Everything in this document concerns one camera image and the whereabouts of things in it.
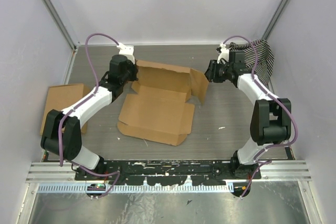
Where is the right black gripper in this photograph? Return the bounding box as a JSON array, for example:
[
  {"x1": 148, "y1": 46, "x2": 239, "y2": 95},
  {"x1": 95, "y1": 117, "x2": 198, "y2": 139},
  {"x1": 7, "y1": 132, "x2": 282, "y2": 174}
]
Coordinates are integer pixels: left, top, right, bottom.
[{"x1": 202, "y1": 59, "x2": 233, "y2": 83}]

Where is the brown cardboard box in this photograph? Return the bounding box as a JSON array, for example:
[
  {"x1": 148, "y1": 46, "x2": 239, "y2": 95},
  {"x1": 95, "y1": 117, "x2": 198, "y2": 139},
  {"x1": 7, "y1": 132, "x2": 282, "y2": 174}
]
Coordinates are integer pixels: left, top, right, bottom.
[
  {"x1": 117, "y1": 60, "x2": 208, "y2": 146},
  {"x1": 40, "y1": 83, "x2": 90, "y2": 135}
]

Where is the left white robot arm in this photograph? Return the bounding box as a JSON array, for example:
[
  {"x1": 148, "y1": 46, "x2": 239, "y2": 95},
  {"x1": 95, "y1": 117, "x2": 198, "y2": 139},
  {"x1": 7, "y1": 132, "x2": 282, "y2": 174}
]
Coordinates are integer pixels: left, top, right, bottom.
[{"x1": 40, "y1": 54, "x2": 138, "y2": 180}]

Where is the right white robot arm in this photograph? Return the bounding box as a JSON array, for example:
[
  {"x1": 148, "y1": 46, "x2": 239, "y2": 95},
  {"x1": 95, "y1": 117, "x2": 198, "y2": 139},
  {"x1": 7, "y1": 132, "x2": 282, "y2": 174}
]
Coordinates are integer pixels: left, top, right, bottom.
[{"x1": 205, "y1": 60, "x2": 291, "y2": 179}]

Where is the folded brown cardboard box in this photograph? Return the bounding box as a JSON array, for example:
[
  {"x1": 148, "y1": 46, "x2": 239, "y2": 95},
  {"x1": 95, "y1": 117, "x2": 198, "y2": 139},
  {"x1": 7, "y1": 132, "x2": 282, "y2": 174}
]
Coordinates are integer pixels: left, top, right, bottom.
[{"x1": 40, "y1": 83, "x2": 90, "y2": 135}]

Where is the striped cloth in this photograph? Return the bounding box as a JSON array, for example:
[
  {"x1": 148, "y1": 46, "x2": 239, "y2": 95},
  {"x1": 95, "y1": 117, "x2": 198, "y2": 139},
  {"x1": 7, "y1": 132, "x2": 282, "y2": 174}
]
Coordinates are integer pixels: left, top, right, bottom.
[{"x1": 228, "y1": 39, "x2": 275, "y2": 87}]

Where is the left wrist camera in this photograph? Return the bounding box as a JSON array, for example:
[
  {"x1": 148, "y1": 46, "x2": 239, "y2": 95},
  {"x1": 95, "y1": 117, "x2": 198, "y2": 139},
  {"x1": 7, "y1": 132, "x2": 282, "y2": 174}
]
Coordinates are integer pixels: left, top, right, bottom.
[{"x1": 117, "y1": 42, "x2": 135, "y2": 64}]

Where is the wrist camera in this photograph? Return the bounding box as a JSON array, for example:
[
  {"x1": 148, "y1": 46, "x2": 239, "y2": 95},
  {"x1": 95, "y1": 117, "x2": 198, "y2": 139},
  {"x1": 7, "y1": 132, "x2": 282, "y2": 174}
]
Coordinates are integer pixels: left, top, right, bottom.
[
  {"x1": 117, "y1": 42, "x2": 135, "y2": 64},
  {"x1": 216, "y1": 42, "x2": 246, "y2": 65}
]

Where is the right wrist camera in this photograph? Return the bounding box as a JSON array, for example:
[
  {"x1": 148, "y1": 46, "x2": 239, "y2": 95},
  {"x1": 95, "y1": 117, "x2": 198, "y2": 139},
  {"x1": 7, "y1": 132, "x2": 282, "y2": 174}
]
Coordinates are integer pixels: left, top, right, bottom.
[{"x1": 216, "y1": 42, "x2": 246, "y2": 65}]

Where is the left aluminium corner post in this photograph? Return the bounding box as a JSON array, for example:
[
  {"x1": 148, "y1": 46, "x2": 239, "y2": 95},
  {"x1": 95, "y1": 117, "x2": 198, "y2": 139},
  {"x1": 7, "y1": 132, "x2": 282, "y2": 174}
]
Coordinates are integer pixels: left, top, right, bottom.
[{"x1": 42, "y1": 0, "x2": 77, "y2": 51}]

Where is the aluminium corner post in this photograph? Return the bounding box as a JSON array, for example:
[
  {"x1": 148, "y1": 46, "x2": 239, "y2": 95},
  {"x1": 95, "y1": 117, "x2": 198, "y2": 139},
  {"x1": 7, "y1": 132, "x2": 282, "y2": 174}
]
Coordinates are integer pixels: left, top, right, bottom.
[
  {"x1": 42, "y1": 0, "x2": 77, "y2": 51},
  {"x1": 262, "y1": 0, "x2": 290, "y2": 40}
]

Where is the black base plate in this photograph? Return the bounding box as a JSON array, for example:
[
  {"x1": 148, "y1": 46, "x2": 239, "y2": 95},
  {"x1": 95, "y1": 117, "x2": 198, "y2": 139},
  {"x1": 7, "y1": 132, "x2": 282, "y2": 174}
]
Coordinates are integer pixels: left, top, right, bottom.
[{"x1": 74, "y1": 159, "x2": 263, "y2": 182}]

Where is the slotted cable duct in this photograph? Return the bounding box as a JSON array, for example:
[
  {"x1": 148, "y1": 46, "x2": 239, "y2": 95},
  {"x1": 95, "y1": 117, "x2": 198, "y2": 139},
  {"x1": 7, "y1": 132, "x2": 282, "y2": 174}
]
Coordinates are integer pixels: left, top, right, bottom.
[{"x1": 37, "y1": 183, "x2": 234, "y2": 194}]

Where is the aluminium front rail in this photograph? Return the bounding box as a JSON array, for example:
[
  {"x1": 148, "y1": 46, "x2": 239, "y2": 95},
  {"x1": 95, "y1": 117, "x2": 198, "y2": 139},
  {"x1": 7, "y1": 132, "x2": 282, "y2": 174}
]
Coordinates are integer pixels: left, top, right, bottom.
[{"x1": 26, "y1": 160, "x2": 311, "y2": 185}]

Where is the right aluminium corner post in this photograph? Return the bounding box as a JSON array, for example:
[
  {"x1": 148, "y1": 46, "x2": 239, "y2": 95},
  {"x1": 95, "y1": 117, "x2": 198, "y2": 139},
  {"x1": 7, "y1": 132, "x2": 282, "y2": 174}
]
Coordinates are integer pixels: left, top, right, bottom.
[{"x1": 262, "y1": 0, "x2": 290, "y2": 40}]

